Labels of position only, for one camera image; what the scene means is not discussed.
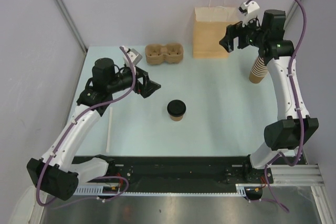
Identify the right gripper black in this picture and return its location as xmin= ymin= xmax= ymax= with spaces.
xmin=219 ymin=13 xmax=267 ymax=53

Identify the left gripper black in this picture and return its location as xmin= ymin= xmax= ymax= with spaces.
xmin=107 ymin=63 xmax=160 ymax=98

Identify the brown paper bag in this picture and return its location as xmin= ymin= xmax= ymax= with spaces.
xmin=193 ymin=0 xmax=238 ymax=59

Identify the black coffee cup lid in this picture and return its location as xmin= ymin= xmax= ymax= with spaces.
xmin=167 ymin=100 xmax=186 ymax=117

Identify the brown paper coffee cup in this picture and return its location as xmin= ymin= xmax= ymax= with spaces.
xmin=170 ymin=115 xmax=183 ymax=122

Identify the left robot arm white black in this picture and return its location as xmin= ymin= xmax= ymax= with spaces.
xmin=27 ymin=58 xmax=161 ymax=206

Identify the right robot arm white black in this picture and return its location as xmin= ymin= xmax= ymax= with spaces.
xmin=219 ymin=9 xmax=319 ymax=183

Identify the brown pulp cup carrier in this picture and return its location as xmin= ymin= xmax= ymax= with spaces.
xmin=145 ymin=43 xmax=184 ymax=65

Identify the stack of paper cups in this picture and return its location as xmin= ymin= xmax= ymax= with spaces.
xmin=249 ymin=56 xmax=268 ymax=84

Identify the white wrapped straw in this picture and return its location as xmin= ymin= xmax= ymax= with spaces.
xmin=106 ymin=107 xmax=113 ymax=153

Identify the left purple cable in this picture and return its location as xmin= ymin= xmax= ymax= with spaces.
xmin=35 ymin=46 xmax=137 ymax=207

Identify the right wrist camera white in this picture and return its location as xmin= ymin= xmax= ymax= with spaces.
xmin=238 ymin=1 xmax=260 ymax=27

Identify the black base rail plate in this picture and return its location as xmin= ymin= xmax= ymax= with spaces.
xmin=73 ymin=155 xmax=308 ymax=196

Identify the white cable duct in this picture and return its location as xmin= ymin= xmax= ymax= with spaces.
xmin=75 ymin=183 xmax=263 ymax=197

